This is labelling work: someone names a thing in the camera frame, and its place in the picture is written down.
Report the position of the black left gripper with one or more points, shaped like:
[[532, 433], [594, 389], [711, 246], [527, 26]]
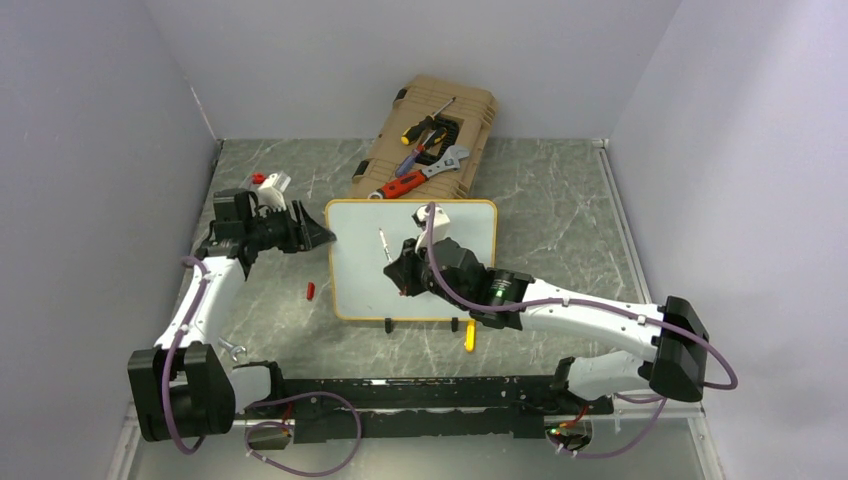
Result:
[[302, 235]]

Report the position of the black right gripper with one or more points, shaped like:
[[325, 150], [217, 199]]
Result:
[[402, 272]]

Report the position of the white red whiteboard marker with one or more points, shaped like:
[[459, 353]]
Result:
[[383, 244]]

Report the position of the yellow framed whiteboard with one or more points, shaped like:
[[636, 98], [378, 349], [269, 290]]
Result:
[[361, 292]]

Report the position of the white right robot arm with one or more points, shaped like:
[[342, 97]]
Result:
[[658, 347]]

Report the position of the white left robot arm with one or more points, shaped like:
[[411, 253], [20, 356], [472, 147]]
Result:
[[179, 387]]

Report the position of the yellow black screwdriver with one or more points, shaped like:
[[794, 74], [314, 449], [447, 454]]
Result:
[[414, 132]]

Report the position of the small silver wrench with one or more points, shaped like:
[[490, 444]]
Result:
[[234, 351]]

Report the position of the tan plastic tool case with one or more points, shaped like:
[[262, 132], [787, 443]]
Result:
[[469, 122]]

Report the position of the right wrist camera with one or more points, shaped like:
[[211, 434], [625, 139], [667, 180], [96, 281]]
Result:
[[433, 222]]

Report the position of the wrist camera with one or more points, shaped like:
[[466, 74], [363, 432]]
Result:
[[270, 189], [433, 222]]

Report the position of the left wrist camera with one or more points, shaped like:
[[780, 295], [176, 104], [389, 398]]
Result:
[[270, 189]]

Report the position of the blue handled screwdriver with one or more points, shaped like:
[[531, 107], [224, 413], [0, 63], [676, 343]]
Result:
[[434, 138]]

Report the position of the red handled adjustable wrench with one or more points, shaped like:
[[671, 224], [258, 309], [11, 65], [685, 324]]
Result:
[[449, 162]]

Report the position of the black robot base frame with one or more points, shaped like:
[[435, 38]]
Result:
[[522, 407]]

